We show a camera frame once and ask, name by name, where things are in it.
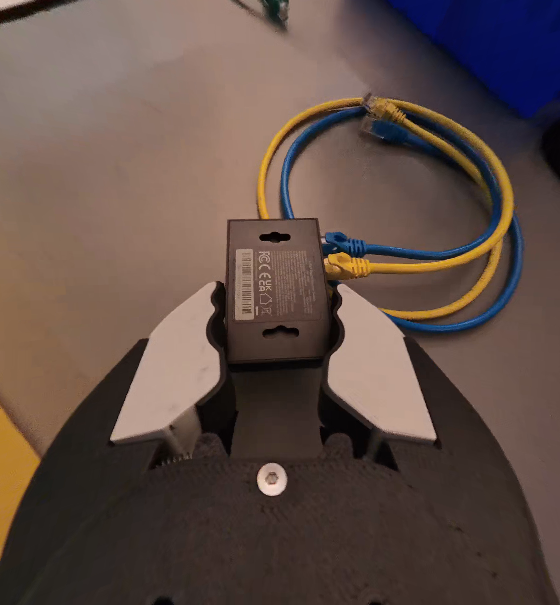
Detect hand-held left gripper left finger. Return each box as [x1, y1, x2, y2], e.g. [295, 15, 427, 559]
[109, 282, 237, 456]

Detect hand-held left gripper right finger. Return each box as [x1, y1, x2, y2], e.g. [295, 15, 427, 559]
[319, 284, 438, 459]

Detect yellow ethernet cable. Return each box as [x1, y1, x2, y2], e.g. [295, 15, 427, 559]
[256, 95, 515, 323]

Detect black network switch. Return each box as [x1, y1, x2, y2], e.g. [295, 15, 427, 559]
[223, 217, 334, 366]

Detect blue ethernet cable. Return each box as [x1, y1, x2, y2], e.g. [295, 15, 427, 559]
[280, 106, 526, 335]

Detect green ethernet cable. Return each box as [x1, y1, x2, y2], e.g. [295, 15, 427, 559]
[260, 0, 291, 26]

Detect blue plastic bin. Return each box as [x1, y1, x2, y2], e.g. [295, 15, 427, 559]
[385, 0, 560, 120]

